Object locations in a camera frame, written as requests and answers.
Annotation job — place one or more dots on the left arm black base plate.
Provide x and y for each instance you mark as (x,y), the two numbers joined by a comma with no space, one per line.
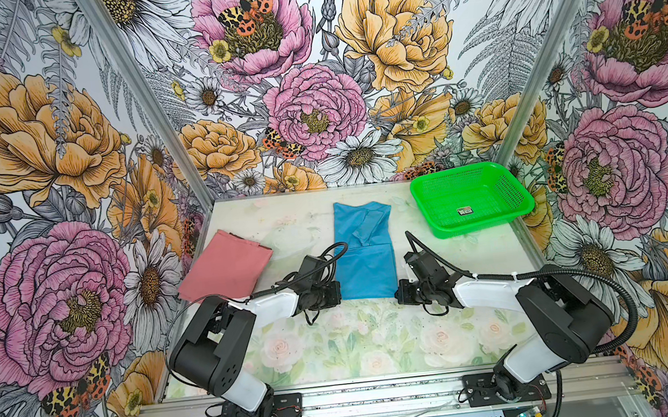
(280,405)

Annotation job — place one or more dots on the small green circuit board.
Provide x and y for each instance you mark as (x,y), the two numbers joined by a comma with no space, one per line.
(535,411)

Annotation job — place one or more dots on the folded red t shirt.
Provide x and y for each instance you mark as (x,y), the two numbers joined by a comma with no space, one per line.
(230,266)

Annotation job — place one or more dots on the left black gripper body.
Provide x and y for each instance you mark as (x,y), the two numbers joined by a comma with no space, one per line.
(325,296)

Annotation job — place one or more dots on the aluminium front rail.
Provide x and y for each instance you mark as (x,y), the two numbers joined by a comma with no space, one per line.
(417,395)

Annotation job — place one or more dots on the left aluminium corner post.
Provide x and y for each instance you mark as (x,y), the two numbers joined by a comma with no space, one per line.
(123,60)

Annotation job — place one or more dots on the aluminium corner post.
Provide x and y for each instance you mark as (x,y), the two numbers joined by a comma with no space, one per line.
(559,25)
(123,60)

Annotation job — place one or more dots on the blue t shirt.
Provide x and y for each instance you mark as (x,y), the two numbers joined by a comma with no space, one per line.
(368,269)

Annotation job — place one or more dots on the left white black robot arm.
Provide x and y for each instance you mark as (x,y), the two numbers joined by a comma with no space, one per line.
(211,350)

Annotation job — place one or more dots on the small label in basket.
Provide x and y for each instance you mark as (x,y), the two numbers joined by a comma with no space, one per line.
(465,211)

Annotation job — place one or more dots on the green plastic basket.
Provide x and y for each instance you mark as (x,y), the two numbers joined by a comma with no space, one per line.
(495,195)

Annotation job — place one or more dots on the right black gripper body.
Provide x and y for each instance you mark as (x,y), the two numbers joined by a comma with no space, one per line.
(416,293)

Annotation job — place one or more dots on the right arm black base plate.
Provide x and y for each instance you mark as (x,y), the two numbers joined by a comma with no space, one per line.
(488,389)

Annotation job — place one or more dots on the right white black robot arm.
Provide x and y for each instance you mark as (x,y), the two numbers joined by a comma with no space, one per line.
(568,320)

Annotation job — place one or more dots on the right aluminium corner post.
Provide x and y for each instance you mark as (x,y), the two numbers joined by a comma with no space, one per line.
(559,25)

